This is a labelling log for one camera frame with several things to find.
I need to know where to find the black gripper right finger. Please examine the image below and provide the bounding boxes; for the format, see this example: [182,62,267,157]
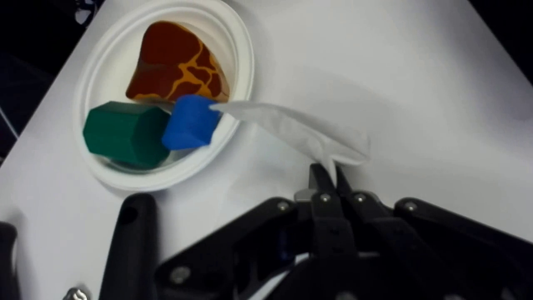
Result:
[332,165,533,300]

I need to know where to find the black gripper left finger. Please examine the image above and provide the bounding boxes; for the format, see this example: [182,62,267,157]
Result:
[154,162,356,300]

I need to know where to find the blue cube block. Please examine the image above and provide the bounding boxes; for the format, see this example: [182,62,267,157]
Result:
[159,93,224,152]

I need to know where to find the green hexagonal block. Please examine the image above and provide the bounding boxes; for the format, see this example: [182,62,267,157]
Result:
[81,100,172,170]

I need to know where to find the small silver metal tool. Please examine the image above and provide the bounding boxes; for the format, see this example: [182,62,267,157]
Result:
[61,283,93,300]

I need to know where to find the white paper plate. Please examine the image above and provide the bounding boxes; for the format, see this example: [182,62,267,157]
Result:
[73,0,256,193]

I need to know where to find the brown orange giraffe-pattern block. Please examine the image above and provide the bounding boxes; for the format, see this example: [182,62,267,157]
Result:
[124,20,231,105]

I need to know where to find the black handled tool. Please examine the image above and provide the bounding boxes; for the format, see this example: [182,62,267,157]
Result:
[98,192,161,300]

